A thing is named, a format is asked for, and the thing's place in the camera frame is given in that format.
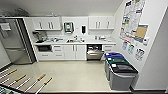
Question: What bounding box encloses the chrome faucet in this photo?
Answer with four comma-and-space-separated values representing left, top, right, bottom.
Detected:
73, 35, 79, 42

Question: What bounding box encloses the white upper wall cabinet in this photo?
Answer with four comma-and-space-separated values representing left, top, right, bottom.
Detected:
87, 15, 117, 31
31, 16, 63, 32

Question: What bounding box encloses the stainless steel refrigerator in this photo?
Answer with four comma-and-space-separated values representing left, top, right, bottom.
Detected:
0, 18, 35, 66

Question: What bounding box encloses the green lid trash bin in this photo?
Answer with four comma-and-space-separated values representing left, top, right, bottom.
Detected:
107, 56, 132, 81

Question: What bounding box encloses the grey trash bin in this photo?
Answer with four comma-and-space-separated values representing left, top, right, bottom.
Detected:
109, 63, 140, 92

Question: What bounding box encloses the stainless steel dishwasher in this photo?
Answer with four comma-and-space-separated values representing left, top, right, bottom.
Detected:
85, 43, 105, 62

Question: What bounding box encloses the black coffee machine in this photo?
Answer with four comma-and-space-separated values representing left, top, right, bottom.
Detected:
32, 30, 46, 45

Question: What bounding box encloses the white three drawer unit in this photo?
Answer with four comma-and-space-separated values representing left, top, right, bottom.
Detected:
51, 44, 65, 61
102, 44, 116, 55

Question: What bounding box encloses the black built-in microwave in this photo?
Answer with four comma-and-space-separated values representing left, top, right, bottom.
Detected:
36, 44, 54, 53

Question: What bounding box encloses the white drawer below microwave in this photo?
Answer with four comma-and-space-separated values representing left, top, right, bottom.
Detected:
36, 52, 54, 62

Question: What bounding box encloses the small blue wall paper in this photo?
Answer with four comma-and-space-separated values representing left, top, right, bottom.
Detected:
134, 47, 146, 62

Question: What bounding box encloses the small white wall paper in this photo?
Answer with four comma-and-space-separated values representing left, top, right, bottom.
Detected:
121, 40, 130, 51
128, 44, 136, 56

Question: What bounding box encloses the brown wall notice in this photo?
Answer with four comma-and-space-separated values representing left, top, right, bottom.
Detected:
134, 23, 150, 43

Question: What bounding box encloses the white double door base cabinet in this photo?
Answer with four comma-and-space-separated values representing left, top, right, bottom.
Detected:
63, 44, 88, 61

